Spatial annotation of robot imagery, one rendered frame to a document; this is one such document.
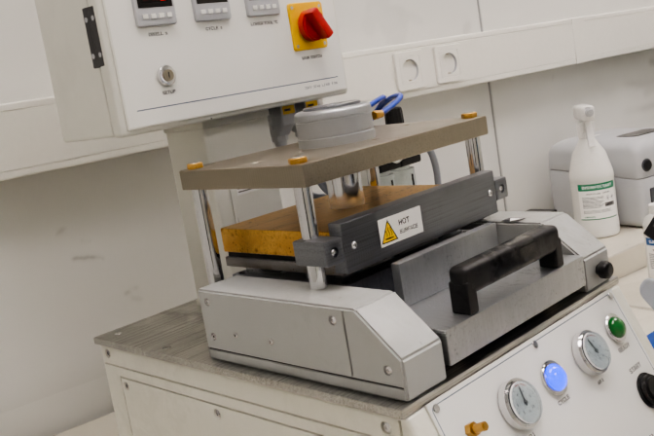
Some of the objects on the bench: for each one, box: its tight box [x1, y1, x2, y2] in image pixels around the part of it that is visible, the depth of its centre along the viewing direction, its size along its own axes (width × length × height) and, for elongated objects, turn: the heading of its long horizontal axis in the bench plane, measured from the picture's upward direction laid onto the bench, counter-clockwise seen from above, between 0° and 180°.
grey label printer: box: [549, 127, 654, 228], centre depth 168 cm, size 25×20×17 cm
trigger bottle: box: [568, 104, 620, 238], centre depth 155 cm, size 9×8×25 cm
